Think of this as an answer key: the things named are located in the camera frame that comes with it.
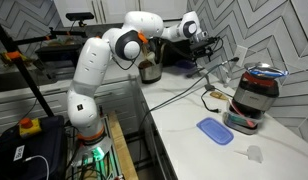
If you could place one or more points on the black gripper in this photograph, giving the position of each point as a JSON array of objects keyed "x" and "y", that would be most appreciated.
[{"x": 202, "y": 53}]

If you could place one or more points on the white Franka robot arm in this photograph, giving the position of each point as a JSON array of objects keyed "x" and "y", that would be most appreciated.
[{"x": 90, "y": 73}]

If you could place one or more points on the steel utensil holder pot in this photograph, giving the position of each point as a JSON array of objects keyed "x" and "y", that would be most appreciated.
[{"x": 150, "y": 73}]

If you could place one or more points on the black microwave oven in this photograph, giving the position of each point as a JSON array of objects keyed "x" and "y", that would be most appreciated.
[{"x": 180, "y": 50}]

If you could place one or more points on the wooden spoons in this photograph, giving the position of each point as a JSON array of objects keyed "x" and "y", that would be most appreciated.
[{"x": 146, "y": 64}]

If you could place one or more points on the blue plastic lid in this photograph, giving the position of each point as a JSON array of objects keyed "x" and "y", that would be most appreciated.
[{"x": 214, "y": 130}]

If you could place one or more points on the clear plastic food container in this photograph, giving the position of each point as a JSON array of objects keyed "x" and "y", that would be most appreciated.
[{"x": 242, "y": 121}]

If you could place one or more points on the wooden plank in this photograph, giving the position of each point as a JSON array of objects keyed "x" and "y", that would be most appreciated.
[{"x": 122, "y": 146}]

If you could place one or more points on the black tripod crossbar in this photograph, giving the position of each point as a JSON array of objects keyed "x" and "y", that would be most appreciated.
[{"x": 60, "y": 33}]

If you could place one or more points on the black tripod pole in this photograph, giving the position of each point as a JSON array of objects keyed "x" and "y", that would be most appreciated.
[{"x": 24, "y": 70}]

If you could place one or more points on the black equipment case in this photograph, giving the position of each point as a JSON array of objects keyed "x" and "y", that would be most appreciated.
[{"x": 44, "y": 146}]

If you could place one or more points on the red emergency stop button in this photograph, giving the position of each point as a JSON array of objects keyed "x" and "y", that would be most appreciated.
[{"x": 29, "y": 126}]

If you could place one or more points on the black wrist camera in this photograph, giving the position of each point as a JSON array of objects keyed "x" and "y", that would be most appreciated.
[{"x": 204, "y": 42}]

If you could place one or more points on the white wall outlet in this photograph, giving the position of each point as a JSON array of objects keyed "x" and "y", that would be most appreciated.
[{"x": 240, "y": 55}]

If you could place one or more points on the black stereo camera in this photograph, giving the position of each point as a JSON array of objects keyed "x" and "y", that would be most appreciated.
[{"x": 79, "y": 16}]

